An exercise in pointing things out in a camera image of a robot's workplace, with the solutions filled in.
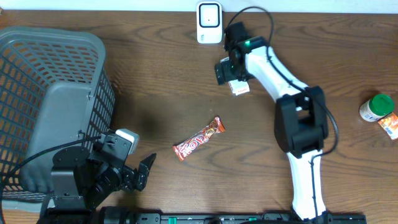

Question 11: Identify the white green box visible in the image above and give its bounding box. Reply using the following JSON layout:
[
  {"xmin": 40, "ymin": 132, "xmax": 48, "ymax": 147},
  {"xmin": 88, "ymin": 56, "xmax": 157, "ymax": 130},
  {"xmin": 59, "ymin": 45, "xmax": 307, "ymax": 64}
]
[{"xmin": 220, "ymin": 57, "xmax": 250, "ymax": 95}]

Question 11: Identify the red chocolate bar wrapper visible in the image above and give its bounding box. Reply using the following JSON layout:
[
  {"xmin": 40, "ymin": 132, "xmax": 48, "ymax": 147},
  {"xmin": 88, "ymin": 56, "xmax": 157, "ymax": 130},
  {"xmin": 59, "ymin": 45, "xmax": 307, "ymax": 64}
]
[{"xmin": 173, "ymin": 116, "xmax": 225, "ymax": 161}]

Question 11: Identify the green lid jar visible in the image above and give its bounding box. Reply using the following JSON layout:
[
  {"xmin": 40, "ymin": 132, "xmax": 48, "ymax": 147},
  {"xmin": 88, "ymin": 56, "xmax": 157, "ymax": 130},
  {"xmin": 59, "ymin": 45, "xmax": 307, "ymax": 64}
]
[{"xmin": 359, "ymin": 94, "xmax": 395, "ymax": 122}]

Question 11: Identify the orange snack packet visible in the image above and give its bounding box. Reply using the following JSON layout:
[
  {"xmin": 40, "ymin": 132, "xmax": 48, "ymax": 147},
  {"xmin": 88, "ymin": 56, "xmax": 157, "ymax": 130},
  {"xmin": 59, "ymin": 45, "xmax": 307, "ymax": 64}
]
[{"xmin": 378, "ymin": 113, "xmax": 398, "ymax": 140}]

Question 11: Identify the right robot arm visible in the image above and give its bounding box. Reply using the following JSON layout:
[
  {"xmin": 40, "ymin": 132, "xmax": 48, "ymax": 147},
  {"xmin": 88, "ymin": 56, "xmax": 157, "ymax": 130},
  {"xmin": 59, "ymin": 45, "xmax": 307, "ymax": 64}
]
[{"xmin": 215, "ymin": 22, "xmax": 328, "ymax": 222}]

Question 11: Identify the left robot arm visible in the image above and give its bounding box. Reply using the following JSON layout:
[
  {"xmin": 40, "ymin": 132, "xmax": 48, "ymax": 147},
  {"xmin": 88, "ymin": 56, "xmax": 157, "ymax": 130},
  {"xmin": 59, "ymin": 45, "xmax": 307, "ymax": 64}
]
[{"xmin": 38, "ymin": 129, "xmax": 156, "ymax": 223}]

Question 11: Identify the grey plastic shopping basket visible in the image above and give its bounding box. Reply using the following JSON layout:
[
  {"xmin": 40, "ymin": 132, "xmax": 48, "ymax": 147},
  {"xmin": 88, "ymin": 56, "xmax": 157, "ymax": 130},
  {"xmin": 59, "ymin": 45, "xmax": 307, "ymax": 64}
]
[{"xmin": 1, "ymin": 27, "xmax": 115, "ymax": 212}]

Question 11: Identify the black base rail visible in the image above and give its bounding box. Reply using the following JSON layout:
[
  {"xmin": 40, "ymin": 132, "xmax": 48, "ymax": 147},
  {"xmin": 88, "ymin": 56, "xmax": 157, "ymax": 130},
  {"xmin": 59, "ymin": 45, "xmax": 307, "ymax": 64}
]
[{"xmin": 99, "ymin": 205, "xmax": 368, "ymax": 224}]

